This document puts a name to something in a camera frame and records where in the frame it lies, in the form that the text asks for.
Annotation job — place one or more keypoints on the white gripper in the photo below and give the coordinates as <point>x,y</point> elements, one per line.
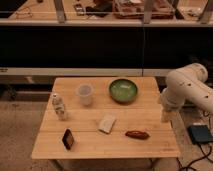
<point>168,115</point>

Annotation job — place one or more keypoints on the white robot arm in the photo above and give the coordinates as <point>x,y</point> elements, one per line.
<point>186,83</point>

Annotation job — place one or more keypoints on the red chili pepper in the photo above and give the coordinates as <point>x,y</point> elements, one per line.
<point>137,135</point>

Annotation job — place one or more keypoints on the green ceramic bowl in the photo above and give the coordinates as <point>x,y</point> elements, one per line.
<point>123,90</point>

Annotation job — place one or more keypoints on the white sponge block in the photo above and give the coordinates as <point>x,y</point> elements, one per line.
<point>106,123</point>

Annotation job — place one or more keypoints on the wooden table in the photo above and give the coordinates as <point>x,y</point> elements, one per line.
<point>144,115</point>

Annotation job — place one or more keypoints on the white figurine bottle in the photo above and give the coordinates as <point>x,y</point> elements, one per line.
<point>59,107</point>

